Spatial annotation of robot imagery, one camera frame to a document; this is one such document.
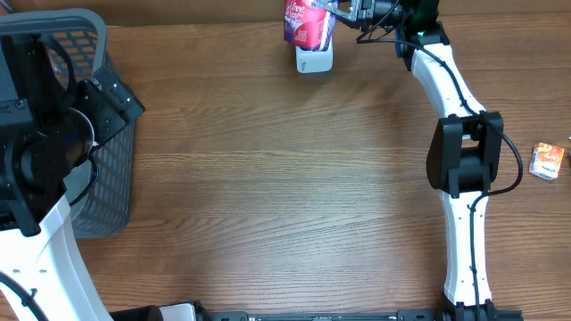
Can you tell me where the red purple pad pack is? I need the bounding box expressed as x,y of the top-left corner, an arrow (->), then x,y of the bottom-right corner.
284,0 -> 336,52

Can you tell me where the small orange box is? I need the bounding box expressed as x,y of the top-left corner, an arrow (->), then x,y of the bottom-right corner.
529,143 -> 565,180

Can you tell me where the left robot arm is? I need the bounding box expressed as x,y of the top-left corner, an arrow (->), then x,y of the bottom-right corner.
1,33 -> 144,320

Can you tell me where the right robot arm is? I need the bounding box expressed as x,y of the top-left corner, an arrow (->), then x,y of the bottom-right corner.
313,1 -> 505,321

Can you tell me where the white barcode scanner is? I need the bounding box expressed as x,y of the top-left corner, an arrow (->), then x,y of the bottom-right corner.
295,43 -> 334,74

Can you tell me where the grey plastic shopping basket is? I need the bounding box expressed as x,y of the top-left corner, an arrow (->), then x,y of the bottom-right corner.
1,9 -> 137,239

